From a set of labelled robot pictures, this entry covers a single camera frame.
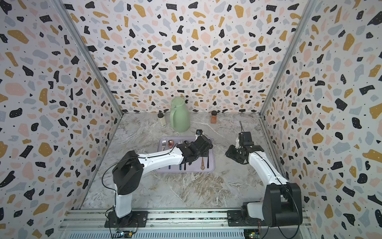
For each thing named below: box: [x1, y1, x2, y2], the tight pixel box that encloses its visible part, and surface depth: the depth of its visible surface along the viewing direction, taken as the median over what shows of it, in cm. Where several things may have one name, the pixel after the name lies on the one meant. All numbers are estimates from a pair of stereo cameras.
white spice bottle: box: [157, 112, 167, 127], surface depth 112 cm
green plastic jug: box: [169, 96, 191, 133], surface depth 97 cm
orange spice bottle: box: [210, 110, 218, 124], surface depth 115 cm
